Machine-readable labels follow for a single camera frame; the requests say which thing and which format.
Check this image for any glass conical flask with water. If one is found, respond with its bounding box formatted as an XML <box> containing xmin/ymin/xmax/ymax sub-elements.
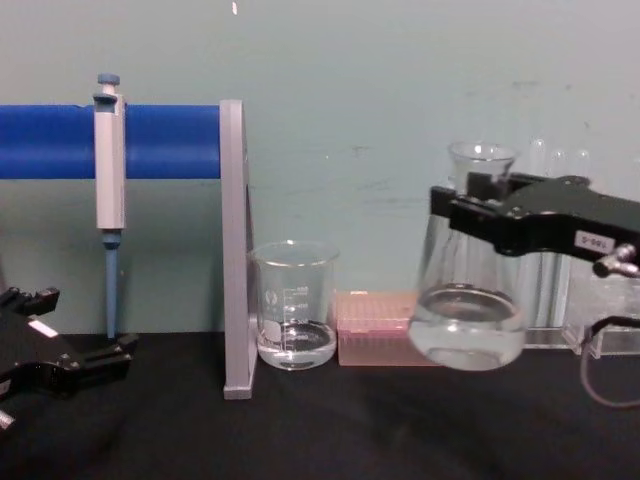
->
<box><xmin>406</xmin><ymin>141</ymin><xmax>528</xmax><ymax>373</ymax></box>

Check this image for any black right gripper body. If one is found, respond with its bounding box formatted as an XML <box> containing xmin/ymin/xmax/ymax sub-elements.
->
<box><xmin>507</xmin><ymin>173</ymin><xmax>640</xmax><ymax>263</ymax></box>

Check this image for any pink pipette tip box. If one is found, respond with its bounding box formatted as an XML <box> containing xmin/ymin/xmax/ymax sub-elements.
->
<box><xmin>333</xmin><ymin>289</ymin><xmax>442</xmax><ymax>368</ymax></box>

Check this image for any clear acrylic tube rack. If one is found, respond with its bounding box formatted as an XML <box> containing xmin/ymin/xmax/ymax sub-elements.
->
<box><xmin>521</xmin><ymin>249</ymin><xmax>640</xmax><ymax>357</ymax></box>

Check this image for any grey pipette with blue tip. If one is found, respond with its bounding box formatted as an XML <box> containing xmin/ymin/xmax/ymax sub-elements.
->
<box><xmin>93</xmin><ymin>73</ymin><xmax>128</xmax><ymax>342</ymax></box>

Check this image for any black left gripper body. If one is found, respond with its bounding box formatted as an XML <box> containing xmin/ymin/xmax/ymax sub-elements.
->
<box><xmin>0</xmin><ymin>298</ymin><xmax>67</xmax><ymax>401</ymax></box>

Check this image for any clear test tube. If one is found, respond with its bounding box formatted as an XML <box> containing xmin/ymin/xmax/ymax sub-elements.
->
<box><xmin>571</xmin><ymin>147</ymin><xmax>592</xmax><ymax>182</ymax></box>

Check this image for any thin dark cable silver plug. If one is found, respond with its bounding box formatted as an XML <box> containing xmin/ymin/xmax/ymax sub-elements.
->
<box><xmin>578</xmin><ymin>241</ymin><xmax>640</xmax><ymax>409</ymax></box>

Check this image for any blue rack bar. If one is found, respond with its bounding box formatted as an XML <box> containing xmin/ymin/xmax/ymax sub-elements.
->
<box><xmin>0</xmin><ymin>103</ymin><xmax>223</xmax><ymax>182</ymax></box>

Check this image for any black table cloth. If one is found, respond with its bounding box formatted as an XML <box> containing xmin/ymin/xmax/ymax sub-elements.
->
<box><xmin>0</xmin><ymin>327</ymin><xmax>640</xmax><ymax>480</ymax></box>

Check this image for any grey rack upright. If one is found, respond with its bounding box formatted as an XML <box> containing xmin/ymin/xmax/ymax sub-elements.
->
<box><xmin>218</xmin><ymin>98</ymin><xmax>258</xmax><ymax>402</ymax></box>

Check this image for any glass beaker with water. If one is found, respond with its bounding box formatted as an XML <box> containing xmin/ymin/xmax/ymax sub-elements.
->
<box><xmin>251</xmin><ymin>240</ymin><xmax>342</xmax><ymax>372</ymax></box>

